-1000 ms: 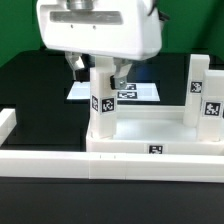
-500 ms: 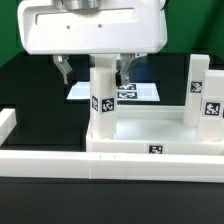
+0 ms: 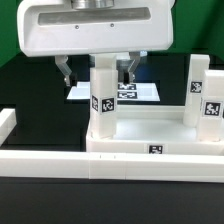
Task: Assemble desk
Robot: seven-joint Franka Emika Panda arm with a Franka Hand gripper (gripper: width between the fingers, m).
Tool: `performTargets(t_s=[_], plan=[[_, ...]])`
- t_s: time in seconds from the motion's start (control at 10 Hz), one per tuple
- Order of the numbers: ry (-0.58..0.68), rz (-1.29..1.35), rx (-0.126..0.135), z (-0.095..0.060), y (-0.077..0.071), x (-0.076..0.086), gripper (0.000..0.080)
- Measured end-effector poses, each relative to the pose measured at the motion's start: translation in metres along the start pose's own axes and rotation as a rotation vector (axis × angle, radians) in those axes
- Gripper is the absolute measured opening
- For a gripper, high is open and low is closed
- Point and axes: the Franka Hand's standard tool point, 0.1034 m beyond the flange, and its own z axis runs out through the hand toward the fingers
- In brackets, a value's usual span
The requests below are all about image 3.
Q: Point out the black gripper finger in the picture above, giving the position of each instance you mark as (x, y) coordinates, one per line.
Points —
(70, 78)
(128, 74)

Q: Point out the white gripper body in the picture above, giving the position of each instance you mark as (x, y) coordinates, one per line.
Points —
(79, 27)

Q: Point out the white desk top tray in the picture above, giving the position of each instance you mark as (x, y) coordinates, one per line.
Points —
(154, 130)

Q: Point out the fiducial marker sheet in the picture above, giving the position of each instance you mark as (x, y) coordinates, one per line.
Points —
(132, 92)

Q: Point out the white U-shaped boundary fence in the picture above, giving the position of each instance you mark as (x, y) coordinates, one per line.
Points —
(100, 165)

